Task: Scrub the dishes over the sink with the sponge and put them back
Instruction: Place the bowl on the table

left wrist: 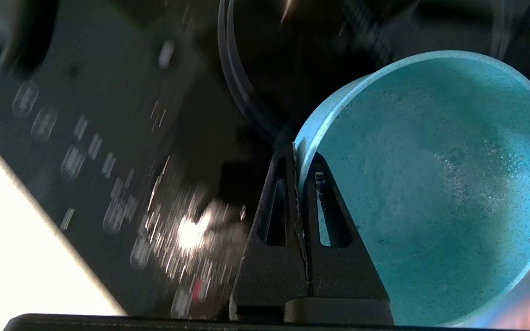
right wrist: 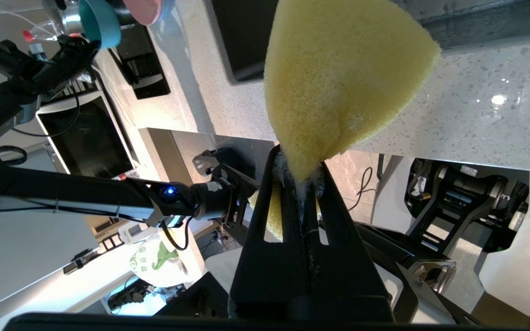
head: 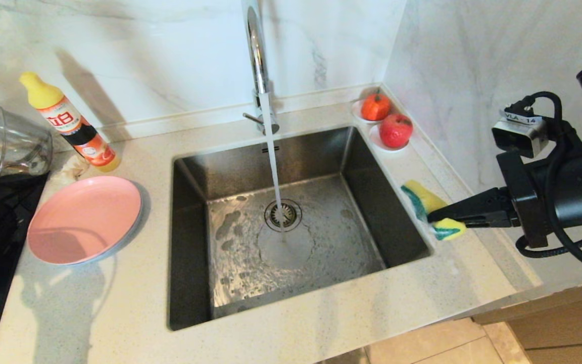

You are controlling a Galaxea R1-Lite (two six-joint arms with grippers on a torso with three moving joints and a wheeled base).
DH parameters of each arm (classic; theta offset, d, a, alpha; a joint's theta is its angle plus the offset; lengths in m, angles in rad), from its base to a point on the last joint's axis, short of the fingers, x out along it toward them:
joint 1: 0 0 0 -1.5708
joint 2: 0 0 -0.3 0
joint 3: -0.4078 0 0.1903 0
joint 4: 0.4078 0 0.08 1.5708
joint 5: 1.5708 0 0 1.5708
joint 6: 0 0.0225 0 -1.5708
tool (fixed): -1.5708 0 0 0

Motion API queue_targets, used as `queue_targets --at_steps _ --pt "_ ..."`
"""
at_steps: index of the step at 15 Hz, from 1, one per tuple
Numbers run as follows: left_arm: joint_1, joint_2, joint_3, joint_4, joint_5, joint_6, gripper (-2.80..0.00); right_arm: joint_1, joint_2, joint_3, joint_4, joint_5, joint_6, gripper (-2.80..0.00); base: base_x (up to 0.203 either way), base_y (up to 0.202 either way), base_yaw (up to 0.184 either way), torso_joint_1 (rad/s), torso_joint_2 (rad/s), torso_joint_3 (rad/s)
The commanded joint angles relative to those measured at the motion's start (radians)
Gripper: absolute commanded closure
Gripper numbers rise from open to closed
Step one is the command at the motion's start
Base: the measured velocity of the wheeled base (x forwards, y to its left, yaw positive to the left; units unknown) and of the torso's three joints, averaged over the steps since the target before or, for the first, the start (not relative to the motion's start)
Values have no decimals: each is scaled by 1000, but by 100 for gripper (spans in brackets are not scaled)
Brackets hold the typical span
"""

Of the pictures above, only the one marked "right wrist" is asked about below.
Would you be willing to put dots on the silver black oven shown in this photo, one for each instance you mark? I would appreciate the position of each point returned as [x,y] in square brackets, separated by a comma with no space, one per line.
[85,138]

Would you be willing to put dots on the blue bowl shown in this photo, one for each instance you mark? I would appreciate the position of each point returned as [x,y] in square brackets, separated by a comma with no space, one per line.
[104,25]

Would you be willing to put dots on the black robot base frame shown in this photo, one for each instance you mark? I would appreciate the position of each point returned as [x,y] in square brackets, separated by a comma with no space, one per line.
[458,202]

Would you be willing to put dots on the white refrigerator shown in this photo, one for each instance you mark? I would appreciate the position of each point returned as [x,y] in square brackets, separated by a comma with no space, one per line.
[16,257]

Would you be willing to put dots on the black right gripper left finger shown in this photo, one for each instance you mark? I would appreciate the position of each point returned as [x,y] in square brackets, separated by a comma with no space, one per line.
[265,280]

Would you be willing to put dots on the yellow green sponge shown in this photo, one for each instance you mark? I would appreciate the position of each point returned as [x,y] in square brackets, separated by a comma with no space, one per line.
[338,82]

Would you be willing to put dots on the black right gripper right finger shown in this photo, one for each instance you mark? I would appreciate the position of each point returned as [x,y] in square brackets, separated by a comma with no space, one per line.
[348,280]

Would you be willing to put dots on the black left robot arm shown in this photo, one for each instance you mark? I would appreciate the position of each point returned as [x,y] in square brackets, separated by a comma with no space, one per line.
[62,193]

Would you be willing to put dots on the white bag green print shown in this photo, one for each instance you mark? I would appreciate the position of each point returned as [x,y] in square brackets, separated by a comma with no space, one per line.
[154,262]

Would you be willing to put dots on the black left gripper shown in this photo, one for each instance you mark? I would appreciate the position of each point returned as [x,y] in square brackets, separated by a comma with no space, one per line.
[67,62]

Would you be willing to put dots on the pink plate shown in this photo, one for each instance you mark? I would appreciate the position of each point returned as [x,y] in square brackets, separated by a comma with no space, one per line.
[145,11]

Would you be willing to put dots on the clear glass jug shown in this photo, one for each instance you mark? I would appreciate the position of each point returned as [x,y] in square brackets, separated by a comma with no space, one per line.
[62,20]

